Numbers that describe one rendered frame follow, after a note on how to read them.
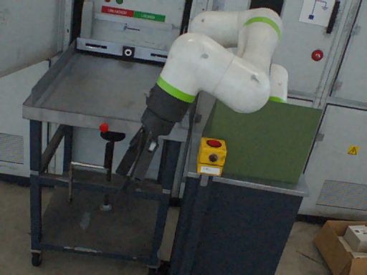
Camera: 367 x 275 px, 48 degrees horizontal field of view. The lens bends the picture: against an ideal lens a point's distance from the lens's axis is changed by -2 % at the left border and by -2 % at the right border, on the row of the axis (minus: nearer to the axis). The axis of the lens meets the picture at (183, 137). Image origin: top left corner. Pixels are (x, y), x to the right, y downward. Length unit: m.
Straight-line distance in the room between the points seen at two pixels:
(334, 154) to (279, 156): 1.04
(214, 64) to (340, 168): 1.82
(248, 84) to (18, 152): 1.86
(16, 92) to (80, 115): 0.85
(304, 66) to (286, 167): 0.83
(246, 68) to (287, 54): 1.33
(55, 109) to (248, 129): 0.70
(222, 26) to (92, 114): 0.60
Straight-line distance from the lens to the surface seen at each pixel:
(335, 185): 2.66
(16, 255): 2.21
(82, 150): 2.45
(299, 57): 2.24
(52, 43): 2.20
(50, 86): 1.80
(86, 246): 1.99
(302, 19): 2.19
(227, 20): 1.29
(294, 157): 1.54
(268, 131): 1.47
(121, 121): 1.57
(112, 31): 2.21
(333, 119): 2.43
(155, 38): 2.20
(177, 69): 0.88
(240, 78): 0.88
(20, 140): 2.51
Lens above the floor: 1.53
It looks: 27 degrees down
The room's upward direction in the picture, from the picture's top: 11 degrees clockwise
